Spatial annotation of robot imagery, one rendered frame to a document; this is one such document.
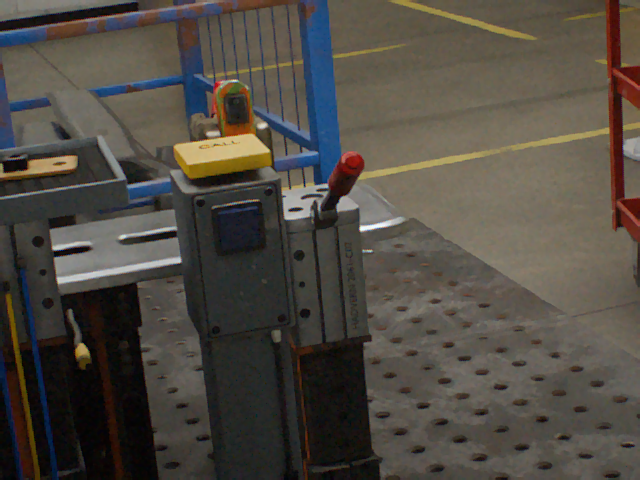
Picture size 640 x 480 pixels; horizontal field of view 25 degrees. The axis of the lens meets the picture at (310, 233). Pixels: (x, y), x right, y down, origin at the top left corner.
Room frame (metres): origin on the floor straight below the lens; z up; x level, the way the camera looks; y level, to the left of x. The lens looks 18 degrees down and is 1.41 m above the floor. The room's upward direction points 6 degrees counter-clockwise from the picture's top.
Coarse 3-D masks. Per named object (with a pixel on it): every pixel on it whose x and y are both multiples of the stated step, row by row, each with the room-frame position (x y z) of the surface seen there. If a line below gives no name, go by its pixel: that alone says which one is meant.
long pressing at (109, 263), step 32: (352, 192) 1.40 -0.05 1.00; (96, 224) 1.38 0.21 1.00; (128, 224) 1.36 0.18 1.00; (160, 224) 1.35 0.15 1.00; (384, 224) 1.28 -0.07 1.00; (64, 256) 1.28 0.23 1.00; (96, 256) 1.27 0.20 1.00; (128, 256) 1.26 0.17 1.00; (160, 256) 1.25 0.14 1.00; (64, 288) 1.21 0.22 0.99; (96, 288) 1.21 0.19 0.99
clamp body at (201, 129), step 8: (192, 120) 1.55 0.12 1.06; (200, 120) 1.53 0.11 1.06; (208, 120) 1.52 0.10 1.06; (216, 120) 1.52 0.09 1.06; (256, 120) 1.50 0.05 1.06; (192, 128) 1.54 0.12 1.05; (200, 128) 1.50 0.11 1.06; (208, 128) 1.49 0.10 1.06; (216, 128) 1.48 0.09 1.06; (256, 128) 1.48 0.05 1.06; (264, 128) 1.48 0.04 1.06; (192, 136) 1.55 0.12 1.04; (200, 136) 1.49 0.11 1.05; (208, 136) 1.47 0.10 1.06; (216, 136) 1.47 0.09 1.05; (264, 136) 1.48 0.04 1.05; (264, 144) 1.48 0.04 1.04; (272, 144) 1.49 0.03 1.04; (272, 152) 1.48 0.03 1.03; (272, 160) 1.48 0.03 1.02; (272, 168) 1.48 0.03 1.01
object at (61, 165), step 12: (12, 156) 0.98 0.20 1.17; (24, 156) 0.98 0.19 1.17; (72, 156) 1.00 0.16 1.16; (0, 168) 0.99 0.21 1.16; (12, 168) 0.97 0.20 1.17; (24, 168) 0.97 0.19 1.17; (36, 168) 0.98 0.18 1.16; (48, 168) 0.97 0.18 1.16; (60, 168) 0.97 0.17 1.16; (72, 168) 0.97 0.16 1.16; (0, 180) 0.96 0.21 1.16
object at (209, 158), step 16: (192, 144) 1.01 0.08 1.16; (208, 144) 1.01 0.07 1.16; (224, 144) 1.00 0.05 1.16; (240, 144) 1.00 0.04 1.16; (256, 144) 1.00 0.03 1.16; (176, 160) 1.01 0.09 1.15; (192, 160) 0.97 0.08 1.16; (208, 160) 0.97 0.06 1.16; (224, 160) 0.97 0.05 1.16; (240, 160) 0.97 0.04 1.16; (256, 160) 0.97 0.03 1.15; (192, 176) 0.96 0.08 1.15; (208, 176) 0.99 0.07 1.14; (224, 176) 0.98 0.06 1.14
